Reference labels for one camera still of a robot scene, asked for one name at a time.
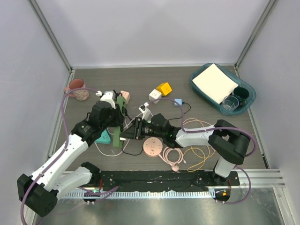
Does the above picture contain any pink round socket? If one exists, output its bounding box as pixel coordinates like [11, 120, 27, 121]
[142, 137, 163, 157]

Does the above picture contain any pink cable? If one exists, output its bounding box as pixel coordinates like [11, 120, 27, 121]
[161, 118, 218, 172]

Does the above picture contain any clear glass cup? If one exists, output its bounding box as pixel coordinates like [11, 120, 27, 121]
[221, 95, 240, 112]

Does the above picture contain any teal plastic tray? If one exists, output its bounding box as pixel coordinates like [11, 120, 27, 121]
[189, 63, 256, 116]

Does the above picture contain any white cable duct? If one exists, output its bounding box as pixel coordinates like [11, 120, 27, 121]
[62, 189, 215, 201]

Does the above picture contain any teal triangular socket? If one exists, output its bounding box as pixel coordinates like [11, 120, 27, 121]
[94, 130, 111, 145]

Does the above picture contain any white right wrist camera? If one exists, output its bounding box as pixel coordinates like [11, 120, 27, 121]
[138, 102, 152, 120]

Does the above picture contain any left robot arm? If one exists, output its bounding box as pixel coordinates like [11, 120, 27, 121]
[17, 101, 125, 217]

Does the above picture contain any black usb cable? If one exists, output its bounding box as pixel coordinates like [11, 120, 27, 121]
[121, 102, 191, 156]

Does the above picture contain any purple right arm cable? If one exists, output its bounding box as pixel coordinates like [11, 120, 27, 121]
[145, 98, 258, 204]

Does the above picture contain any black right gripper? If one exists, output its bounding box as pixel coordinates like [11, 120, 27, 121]
[121, 117, 165, 141]

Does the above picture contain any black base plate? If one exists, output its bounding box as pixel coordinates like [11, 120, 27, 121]
[80, 170, 240, 192]

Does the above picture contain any peach cube socket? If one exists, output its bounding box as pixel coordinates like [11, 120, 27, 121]
[120, 90, 130, 104]

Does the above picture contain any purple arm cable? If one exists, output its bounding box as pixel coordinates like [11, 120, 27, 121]
[20, 88, 101, 225]
[145, 98, 258, 204]

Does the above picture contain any yellow cube socket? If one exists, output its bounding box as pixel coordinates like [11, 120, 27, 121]
[156, 82, 172, 96]

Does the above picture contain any light blue charger plug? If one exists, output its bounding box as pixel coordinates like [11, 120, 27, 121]
[173, 98, 182, 106]

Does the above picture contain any yellow cable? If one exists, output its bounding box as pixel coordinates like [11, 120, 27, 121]
[183, 145, 215, 173]

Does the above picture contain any white cube adapter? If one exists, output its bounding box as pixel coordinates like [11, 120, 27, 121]
[148, 89, 162, 104]

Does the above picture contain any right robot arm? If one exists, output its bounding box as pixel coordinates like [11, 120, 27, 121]
[120, 113, 253, 185]

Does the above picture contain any pink floral mug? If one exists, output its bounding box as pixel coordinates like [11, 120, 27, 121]
[64, 78, 90, 101]

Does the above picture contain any white usb cable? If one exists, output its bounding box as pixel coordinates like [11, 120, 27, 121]
[95, 112, 143, 157]

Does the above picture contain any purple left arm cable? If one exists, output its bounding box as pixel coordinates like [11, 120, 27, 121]
[20, 88, 101, 225]

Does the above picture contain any white paper pad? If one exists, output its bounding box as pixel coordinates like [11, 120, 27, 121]
[192, 63, 238, 104]

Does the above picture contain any dark green cup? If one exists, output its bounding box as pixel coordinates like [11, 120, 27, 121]
[232, 86, 250, 105]

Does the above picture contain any green power strip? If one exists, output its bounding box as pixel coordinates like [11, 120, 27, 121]
[113, 96, 126, 149]

